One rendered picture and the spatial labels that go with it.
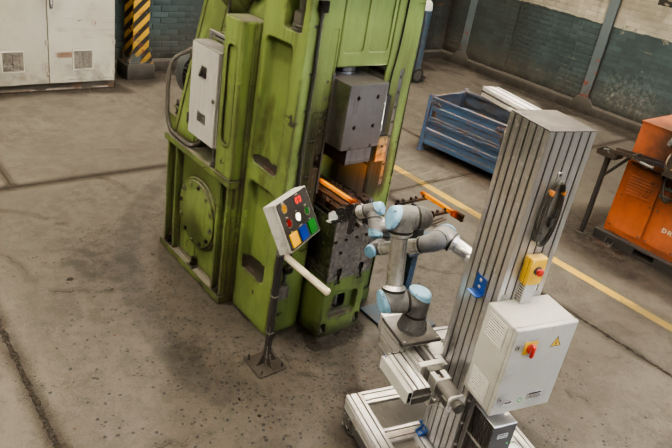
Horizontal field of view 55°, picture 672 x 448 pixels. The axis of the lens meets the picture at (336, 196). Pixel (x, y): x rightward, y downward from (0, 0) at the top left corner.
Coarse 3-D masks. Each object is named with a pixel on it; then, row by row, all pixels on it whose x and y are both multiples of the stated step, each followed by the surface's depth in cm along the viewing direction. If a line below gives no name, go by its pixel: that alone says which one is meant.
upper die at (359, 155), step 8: (328, 144) 391; (328, 152) 392; (336, 152) 386; (344, 152) 381; (352, 152) 382; (360, 152) 387; (368, 152) 391; (344, 160) 382; (352, 160) 385; (360, 160) 390; (368, 160) 394
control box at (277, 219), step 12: (288, 192) 360; (300, 192) 360; (276, 204) 339; (288, 204) 348; (300, 204) 358; (276, 216) 339; (288, 216) 346; (312, 216) 366; (276, 228) 341; (288, 228) 344; (276, 240) 344; (288, 240) 342; (300, 240) 352; (288, 252) 343
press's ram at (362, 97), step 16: (336, 80) 368; (352, 80) 369; (368, 80) 375; (336, 96) 370; (352, 96) 362; (368, 96) 370; (384, 96) 379; (336, 112) 372; (352, 112) 368; (368, 112) 376; (336, 128) 375; (352, 128) 374; (368, 128) 382; (336, 144) 377; (352, 144) 379; (368, 144) 388
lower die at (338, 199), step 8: (320, 176) 431; (320, 184) 420; (336, 184) 424; (328, 192) 411; (344, 192) 414; (328, 200) 403; (336, 200) 402; (344, 200) 404; (360, 200) 407; (336, 208) 396
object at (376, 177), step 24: (408, 0) 377; (408, 24) 386; (408, 48) 395; (384, 72) 393; (408, 72) 405; (336, 168) 445; (360, 168) 426; (384, 168) 430; (360, 192) 430; (384, 192) 442
